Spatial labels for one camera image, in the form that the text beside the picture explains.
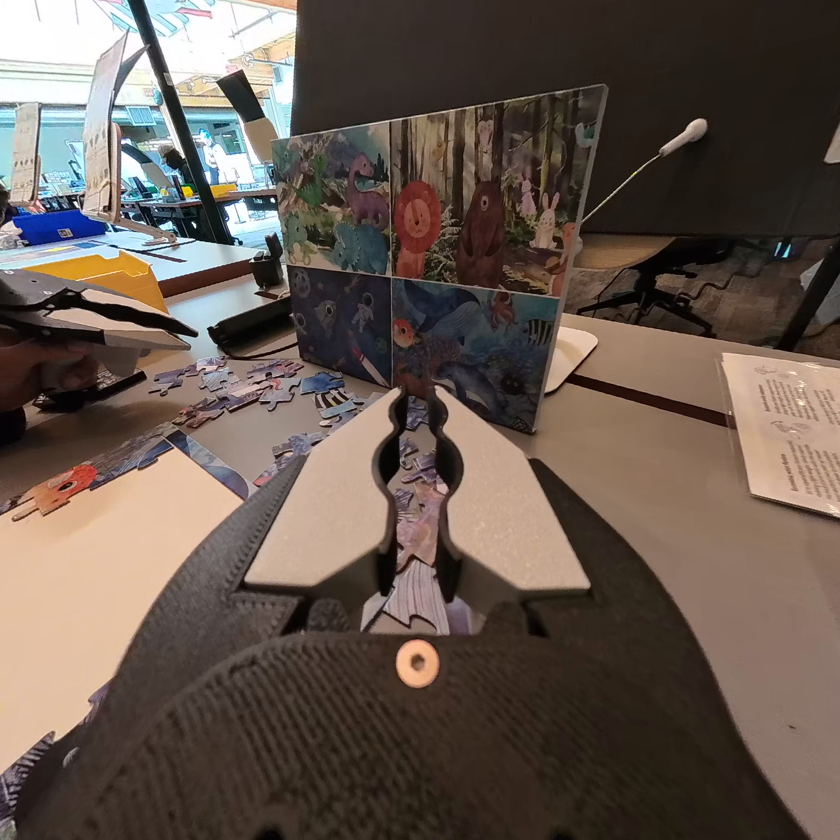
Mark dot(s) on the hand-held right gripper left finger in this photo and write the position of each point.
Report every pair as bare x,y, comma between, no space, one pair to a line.
315,525

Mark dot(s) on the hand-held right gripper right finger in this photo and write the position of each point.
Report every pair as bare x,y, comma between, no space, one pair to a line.
518,525

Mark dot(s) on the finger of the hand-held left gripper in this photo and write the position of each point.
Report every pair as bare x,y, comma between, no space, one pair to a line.
138,341
124,315

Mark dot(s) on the blue wavy jigsaw piece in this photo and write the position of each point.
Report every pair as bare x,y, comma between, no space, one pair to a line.
131,456

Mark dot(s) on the blue striped jigsaw piece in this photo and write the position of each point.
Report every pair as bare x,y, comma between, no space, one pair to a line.
413,597

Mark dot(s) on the pile of puzzle pieces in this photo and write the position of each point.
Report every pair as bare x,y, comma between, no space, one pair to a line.
275,390

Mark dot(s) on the orange pufferfish jigsaw piece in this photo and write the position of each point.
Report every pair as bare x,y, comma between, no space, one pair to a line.
62,489

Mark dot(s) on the cream puzzle frame tray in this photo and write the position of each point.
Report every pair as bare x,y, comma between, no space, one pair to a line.
98,577

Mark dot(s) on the person's left hand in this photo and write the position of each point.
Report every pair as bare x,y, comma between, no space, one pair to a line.
33,374

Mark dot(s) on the yellow plastic bin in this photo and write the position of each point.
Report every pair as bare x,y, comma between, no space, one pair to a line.
118,275

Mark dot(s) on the blue storage bin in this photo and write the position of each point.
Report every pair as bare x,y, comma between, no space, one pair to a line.
46,226

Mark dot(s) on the black flat device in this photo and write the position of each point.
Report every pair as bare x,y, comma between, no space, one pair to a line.
249,325

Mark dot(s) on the black battery charger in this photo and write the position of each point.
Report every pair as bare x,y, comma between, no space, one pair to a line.
266,269

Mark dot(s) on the instruction sheet in plastic sleeve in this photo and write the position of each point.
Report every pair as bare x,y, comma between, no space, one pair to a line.
787,433

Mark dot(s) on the beige office chair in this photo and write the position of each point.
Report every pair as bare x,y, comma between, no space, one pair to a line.
623,253

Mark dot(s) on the illustrated animal puzzle box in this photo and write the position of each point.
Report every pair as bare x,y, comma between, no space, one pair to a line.
459,229

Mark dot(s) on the thin rod with white tip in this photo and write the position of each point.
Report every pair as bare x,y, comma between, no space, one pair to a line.
682,138

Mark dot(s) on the black camera battery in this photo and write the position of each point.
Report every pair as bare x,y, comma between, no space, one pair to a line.
124,382

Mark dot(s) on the wooden frame stand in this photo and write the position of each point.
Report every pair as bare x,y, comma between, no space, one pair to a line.
105,164
26,151

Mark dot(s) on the white flat base plate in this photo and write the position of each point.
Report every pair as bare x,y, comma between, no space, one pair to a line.
571,354

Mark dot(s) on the black slanted post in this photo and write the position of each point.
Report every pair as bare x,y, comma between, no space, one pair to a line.
177,118

